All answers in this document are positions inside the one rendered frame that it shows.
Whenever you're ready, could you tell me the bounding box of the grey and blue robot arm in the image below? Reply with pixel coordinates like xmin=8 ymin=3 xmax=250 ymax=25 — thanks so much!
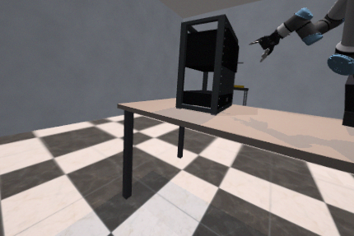
xmin=277 ymin=0 xmax=354 ymax=78

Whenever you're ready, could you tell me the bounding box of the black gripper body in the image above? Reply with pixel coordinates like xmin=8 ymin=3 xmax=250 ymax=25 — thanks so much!
xmin=259 ymin=29 xmax=285 ymax=50

